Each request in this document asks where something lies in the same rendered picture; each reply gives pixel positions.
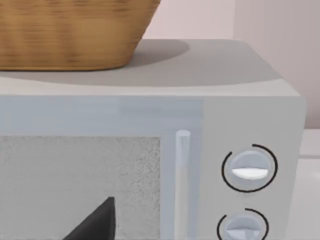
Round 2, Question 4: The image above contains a pale microwave oven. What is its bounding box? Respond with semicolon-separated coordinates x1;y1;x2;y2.
0;39;308;240

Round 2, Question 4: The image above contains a pale microwave knob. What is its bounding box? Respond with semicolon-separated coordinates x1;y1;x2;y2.
227;150;272;186
223;213;264;240

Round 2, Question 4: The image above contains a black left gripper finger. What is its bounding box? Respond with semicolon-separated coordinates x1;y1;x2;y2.
62;196;117;240

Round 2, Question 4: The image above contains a pale microwave door handle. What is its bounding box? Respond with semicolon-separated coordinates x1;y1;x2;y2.
175;129;191;240

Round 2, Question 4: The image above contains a pale blue microwave door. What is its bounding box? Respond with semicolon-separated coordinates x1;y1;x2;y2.
0;97;204;240

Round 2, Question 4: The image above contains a woven wicker basket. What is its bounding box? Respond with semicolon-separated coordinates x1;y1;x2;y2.
0;0;161;72

